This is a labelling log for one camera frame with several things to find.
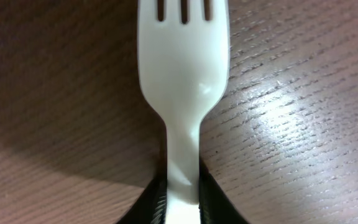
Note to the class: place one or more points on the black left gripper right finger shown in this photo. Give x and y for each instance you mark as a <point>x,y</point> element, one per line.
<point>215,207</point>

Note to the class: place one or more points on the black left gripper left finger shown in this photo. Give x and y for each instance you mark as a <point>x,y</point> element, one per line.
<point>150,207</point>

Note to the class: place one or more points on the white plastic fork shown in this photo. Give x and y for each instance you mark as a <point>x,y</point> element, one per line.
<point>183,73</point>

